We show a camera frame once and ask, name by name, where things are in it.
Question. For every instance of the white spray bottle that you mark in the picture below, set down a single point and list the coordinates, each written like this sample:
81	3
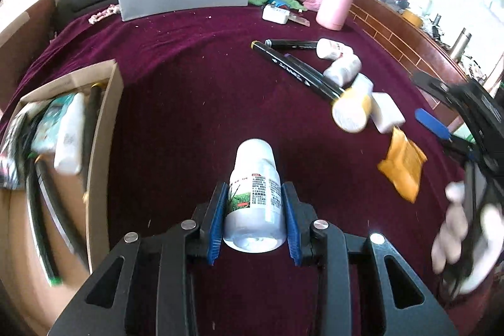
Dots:
69	144

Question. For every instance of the yellow tape roll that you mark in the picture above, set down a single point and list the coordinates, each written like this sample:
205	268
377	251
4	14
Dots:
352	110

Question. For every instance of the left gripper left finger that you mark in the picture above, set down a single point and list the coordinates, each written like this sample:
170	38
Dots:
145	285

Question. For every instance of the black marker purple cap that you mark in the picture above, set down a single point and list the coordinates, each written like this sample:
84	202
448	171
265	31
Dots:
301	71

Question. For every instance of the white pill bottle red label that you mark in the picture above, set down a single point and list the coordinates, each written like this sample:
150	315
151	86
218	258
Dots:
327	49

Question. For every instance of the cardboard box tray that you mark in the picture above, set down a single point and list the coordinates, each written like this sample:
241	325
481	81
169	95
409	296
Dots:
27	297

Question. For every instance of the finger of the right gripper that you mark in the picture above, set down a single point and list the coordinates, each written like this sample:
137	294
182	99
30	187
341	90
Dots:
432	124

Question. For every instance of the steel thermos flask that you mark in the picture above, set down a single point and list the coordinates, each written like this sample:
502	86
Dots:
460	45

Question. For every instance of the yellow foil packet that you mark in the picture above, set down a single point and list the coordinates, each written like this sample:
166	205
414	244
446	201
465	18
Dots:
403	165

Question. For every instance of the white bottle green label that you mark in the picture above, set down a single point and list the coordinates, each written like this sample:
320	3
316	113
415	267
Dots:
254	220

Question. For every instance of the white soap block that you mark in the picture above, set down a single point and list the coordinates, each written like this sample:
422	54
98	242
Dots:
385	114

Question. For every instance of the white charger adapter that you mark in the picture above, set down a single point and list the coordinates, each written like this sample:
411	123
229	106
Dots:
275	14

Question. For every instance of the black Chinese text pouch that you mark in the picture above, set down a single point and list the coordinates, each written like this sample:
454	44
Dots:
17	142

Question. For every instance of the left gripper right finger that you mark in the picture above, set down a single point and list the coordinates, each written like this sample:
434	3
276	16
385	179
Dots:
364	285

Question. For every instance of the brown snack wrapper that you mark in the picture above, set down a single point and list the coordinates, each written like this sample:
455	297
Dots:
299	19

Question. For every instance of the black marker yellow cap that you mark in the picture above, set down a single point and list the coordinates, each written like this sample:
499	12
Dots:
91	114

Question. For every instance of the teal tissue packet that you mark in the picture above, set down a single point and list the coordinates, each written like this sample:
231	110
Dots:
46	135

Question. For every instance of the black marker green cap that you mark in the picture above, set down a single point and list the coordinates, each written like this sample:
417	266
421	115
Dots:
38	229

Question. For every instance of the black marker grey cap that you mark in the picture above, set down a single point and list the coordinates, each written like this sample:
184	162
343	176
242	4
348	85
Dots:
290	44

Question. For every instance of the clear tube orange contents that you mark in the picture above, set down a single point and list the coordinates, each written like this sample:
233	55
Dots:
362	84

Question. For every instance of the white gloved right hand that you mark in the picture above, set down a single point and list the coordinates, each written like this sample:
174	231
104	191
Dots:
470	240

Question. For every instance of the brown wooden headboard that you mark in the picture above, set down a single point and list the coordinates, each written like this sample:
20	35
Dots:
412	49

